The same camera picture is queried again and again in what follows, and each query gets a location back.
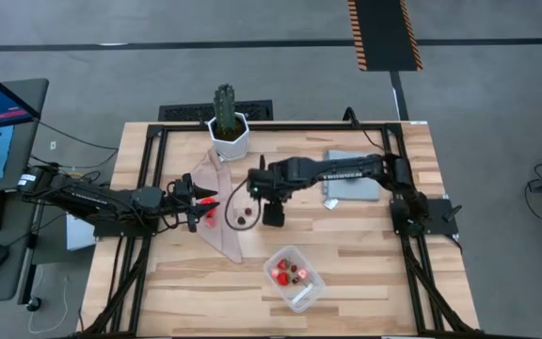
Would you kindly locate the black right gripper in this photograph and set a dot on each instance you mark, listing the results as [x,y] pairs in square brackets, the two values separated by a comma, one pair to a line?
[271,181]

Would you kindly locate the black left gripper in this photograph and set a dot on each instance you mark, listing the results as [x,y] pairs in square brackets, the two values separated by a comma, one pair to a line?
[174,205]

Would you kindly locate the pale pink toy peach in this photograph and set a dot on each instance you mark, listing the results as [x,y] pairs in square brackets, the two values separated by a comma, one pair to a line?
[274,273]

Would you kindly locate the pink toy fruit chunk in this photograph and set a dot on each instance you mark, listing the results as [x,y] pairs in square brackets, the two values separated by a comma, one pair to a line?
[303,274]

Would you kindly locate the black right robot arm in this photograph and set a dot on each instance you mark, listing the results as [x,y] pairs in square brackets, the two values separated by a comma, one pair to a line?
[346,172]

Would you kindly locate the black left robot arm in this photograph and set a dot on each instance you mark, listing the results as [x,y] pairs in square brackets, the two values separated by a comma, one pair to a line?
[87,198]

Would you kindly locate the clear plastic tupperware container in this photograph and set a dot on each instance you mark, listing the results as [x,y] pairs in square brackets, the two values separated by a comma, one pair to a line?
[311,296]

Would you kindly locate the beige cloth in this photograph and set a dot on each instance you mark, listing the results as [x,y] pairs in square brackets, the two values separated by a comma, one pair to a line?
[224,240]

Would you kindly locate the white faceted plant pot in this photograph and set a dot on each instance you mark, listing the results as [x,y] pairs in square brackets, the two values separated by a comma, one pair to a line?
[228,148]

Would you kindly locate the grey folded cloth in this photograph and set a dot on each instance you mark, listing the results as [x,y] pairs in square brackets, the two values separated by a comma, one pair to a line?
[351,193]

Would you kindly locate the green artificial cactus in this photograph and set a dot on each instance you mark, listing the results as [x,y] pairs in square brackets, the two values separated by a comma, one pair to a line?
[224,108]

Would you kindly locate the white box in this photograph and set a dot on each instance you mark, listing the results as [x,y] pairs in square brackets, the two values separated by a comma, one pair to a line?
[80,235]

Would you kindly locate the grey desk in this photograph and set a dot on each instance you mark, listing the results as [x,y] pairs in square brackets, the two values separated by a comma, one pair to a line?
[26,141]

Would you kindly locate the black orange-striped floor mat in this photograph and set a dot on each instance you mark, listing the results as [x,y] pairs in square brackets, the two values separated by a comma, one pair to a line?
[384,33]

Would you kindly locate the black aluminium table frame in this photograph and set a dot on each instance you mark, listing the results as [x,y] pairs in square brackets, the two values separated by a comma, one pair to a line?
[155,155]

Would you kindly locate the black clamp bracket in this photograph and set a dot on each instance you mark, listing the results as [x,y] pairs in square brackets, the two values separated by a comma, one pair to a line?
[350,115]

